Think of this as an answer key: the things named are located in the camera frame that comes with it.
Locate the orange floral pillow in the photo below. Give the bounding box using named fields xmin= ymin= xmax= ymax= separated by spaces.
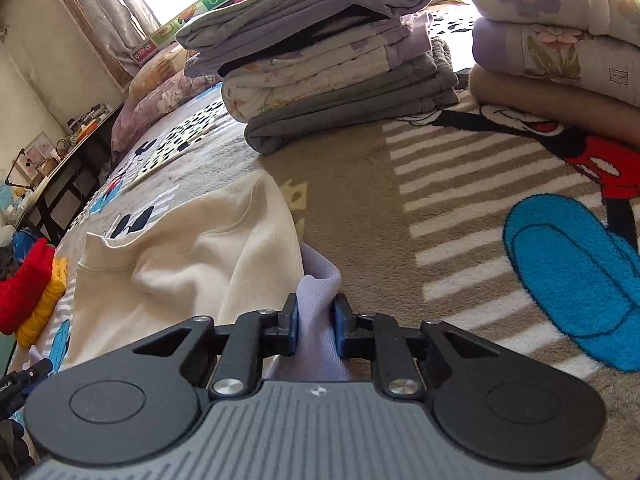
xmin=129 ymin=42 xmax=193 ymax=102

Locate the stack of folded grey clothes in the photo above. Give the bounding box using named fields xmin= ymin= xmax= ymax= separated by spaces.
xmin=175 ymin=0 xmax=434 ymax=52

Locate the tan folded blanket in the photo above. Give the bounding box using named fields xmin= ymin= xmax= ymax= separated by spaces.
xmin=469 ymin=67 xmax=640 ymax=162

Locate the blue cloth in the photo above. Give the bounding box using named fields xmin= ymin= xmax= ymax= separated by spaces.
xmin=12 ymin=229 xmax=47 ymax=262

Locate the purple floral pillow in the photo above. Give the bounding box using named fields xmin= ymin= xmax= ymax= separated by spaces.
xmin=110 ymin=72 xmax=224 ymax=155

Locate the black desk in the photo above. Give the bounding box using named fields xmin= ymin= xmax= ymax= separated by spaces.
xmin=4 ymin=104 xmax=124 ymax=247

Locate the lavender folded garment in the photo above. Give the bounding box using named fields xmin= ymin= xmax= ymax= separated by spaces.
xmin=184 ymin=10 xmax=435 ymax=80

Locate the lavender hoodie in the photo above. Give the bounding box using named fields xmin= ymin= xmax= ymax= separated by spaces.
xmin=264 ymin=244 xmax=352 ymax=384

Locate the white floral folded garment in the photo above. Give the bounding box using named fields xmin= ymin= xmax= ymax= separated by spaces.
xmin=221 ymin=42 xmax=437 ymax=122

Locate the dark grey folded garment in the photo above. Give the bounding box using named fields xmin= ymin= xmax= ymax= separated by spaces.
xmin=244 ymin=39 xmax=460 ymax=156

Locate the cream sweatshirt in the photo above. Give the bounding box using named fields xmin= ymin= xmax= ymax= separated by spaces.
xmin=64 ymin=177 xmax=307 ymax=377

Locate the cartoon mouse printed blanket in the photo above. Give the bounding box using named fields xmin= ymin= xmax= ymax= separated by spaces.
xmin=47 ymin=2 xmax=640 ymax=480

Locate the beige curtain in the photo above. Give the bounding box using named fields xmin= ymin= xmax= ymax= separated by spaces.
xmin=50 ymin=0 xmax=162 ymax=92

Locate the red garment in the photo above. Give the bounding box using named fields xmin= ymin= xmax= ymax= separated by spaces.
xmin=0 ymin=237 xmax=57 ymax=336

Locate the colourful alphabet play mat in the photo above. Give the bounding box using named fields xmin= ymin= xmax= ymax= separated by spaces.
xmin=131 ymin=0 xmax=306 ymax=63

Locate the black spotted white cloth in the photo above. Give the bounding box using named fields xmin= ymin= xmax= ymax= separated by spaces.
xmin=119 ymin=94 xmax=237 ymax=192

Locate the picture frame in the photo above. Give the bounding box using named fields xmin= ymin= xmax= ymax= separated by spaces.
xmin=22 ymin=132 xmax=57 ymax=172

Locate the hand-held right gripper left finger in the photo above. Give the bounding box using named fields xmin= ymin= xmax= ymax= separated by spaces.
xmin=132 ymin=296 xmax=301 ymax=402

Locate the lavender floral folded blanket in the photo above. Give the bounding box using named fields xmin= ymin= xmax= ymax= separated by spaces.
xmin=471 ymin=17 xmax=640 ymax=107

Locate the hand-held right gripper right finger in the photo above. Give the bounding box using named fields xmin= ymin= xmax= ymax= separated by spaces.
xmin=332 ymin=294 xmax=502 ymax=402

